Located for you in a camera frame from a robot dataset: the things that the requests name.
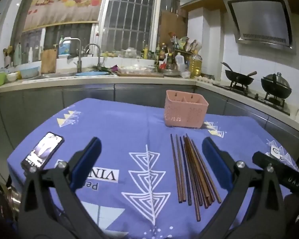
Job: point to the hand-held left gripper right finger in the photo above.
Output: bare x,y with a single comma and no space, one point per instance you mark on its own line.
211,151

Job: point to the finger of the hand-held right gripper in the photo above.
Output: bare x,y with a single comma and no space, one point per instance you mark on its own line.
286,176

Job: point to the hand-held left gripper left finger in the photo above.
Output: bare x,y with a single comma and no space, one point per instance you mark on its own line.
89,154

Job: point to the bundle of brown wooden chopsticks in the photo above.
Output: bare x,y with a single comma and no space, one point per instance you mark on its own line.
196,179

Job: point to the dark blue chopstick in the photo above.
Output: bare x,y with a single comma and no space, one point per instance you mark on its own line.
185,171

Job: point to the pink plastic utensil basket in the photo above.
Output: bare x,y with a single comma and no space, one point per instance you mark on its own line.
182,114

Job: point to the small white tag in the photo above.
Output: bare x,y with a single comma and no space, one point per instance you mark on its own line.
276,151

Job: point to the black smartphone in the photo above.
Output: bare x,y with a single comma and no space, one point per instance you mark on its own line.
43,149

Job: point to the blue printed tablecloth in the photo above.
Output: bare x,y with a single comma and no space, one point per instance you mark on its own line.
139,134

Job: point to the gas stove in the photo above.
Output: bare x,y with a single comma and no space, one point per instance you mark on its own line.
251,95

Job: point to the row of eggs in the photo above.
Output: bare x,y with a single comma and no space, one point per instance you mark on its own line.
206,79

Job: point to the blue plastic basin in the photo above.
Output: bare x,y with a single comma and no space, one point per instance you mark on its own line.
92,74

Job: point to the leafy vegetables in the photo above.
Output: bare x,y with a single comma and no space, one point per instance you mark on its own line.
104,69

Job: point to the steel sink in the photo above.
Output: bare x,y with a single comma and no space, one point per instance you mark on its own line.
52,76

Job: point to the yellow cooking oil bottle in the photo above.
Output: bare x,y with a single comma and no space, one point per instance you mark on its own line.
195,66

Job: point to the metal bowl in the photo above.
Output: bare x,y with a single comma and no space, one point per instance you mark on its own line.
171,72

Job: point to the black pot with lid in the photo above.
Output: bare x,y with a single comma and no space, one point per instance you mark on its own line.
276,86

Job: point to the flat wooden cutting board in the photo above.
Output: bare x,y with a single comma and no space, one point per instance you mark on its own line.
139,75

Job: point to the white plastic jug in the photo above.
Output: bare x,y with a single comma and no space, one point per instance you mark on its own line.
180,62

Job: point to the pile of white dumplings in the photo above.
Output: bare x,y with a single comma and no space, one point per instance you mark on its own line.
137,69

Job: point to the curved steel faucet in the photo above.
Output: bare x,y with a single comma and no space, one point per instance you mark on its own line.
99,54

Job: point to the angular steel faucet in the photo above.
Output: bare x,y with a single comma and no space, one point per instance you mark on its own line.
79,54

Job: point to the upright wooden cutting board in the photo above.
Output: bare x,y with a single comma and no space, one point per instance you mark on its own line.
48,62

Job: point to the light blue bowl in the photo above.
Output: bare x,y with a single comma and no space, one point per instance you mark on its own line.
27,71

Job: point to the cluster of condiment bottles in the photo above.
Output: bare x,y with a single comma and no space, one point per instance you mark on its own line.
164,54

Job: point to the white bowl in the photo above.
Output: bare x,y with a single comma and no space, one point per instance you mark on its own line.
13,77

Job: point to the blue detergent bottle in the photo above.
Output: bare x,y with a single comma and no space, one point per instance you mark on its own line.
64,47

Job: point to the brown wooden board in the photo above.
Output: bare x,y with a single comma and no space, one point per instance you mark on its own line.
172,27

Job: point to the steel range hood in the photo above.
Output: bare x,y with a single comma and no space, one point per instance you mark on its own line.
261,20

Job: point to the barred window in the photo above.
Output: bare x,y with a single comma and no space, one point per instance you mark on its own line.
127,17

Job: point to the fruit printed window blind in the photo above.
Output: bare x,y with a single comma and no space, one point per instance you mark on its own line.
64,5

